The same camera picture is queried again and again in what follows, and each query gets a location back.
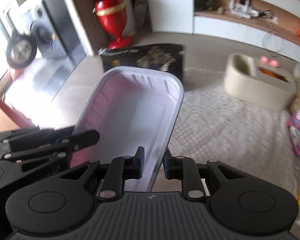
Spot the red white plastic tray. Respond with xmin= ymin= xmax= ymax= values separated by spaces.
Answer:
xmin=71 ymin=66 xmax=184 ymax=192

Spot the wooden side table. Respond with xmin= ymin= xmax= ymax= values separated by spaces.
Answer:
xmin=0 ymin=99 xmax=35 ymax=132

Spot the white lace tablecloth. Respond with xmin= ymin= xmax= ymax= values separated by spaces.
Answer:
xmin=168 ymin=68 xmax=300 ymax=195

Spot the round black pan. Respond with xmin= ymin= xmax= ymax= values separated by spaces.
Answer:
xmin=6 ymin=34 xmax=37 ymax=69

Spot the black snack bag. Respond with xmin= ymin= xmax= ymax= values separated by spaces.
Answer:
xmin=98 ymin=43 xmax=185 ymax=81

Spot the cream tissue box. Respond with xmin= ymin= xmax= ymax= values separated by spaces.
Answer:
xmin=223 ymin=53 xmax=296 ymax=111

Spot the washing machine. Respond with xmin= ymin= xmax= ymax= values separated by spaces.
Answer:
xmin=5 ymin=0 xmax=68 ymax=59

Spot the red trash bin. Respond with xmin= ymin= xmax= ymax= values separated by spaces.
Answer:
xmin=93 ymin=0 xmax=133 ymax=49

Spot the white wifi router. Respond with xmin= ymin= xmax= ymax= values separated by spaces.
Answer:
xmin=229 ymin=0 xmax=260 ymax=19

